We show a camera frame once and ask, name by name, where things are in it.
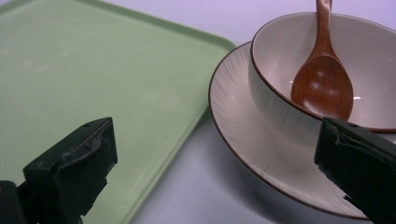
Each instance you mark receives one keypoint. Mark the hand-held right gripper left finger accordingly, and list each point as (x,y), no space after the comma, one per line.
(71,174)

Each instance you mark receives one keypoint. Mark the green plastic tray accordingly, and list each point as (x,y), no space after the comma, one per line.
(93,68)

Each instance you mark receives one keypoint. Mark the white plate with brown rim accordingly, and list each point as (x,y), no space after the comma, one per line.
(274,152)

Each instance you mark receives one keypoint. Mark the brown wooden spoon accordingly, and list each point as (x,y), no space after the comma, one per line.
(322,84)

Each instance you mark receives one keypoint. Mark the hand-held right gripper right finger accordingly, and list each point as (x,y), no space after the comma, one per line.
(361,165)

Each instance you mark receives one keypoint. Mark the white bowl with brown rim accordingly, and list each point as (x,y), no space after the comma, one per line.
(280,56)

